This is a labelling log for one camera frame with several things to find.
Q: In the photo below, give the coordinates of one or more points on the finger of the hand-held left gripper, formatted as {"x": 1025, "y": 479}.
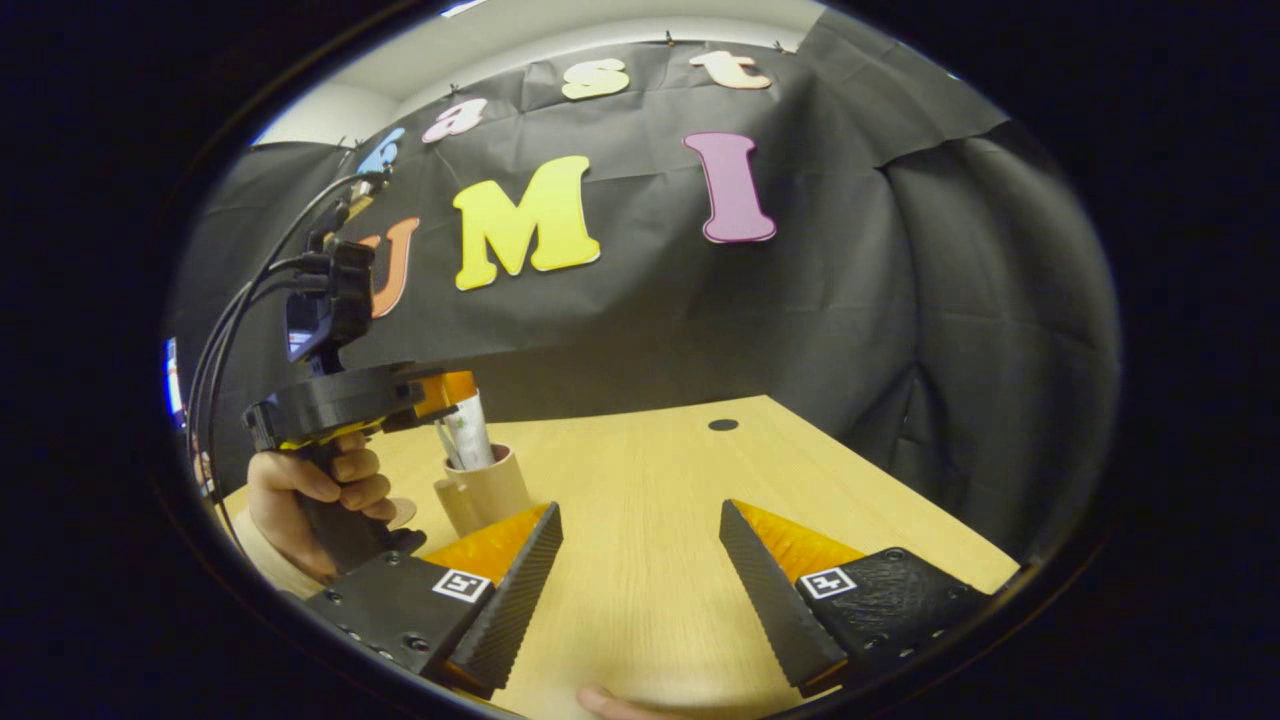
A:
{"x": 450, "y": 392}

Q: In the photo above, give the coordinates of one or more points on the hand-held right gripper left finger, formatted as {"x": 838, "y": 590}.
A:
{"x": 515, "y": 610}

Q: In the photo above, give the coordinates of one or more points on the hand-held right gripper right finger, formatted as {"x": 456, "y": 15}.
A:
{"x": 770, "y": 610}

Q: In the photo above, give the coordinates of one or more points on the white toothpaste tube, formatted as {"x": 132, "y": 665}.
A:
{"x": 472, "y": 430}

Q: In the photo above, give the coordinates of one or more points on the beige cup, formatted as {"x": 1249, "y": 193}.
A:
{"x": 495, "y": 495}

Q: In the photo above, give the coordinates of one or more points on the round brown coaster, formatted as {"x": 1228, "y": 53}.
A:
{"x": 402, "y": 513}

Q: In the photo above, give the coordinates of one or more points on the wooden desktop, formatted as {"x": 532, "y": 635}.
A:
{"x": 650, "y": 520}

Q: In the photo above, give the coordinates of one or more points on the blue lit screen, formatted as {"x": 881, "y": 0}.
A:
{"x": 174, "y": 375}

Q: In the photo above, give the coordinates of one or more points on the black backdrop cloth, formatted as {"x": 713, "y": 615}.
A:
{"x": 800, "y": 320}

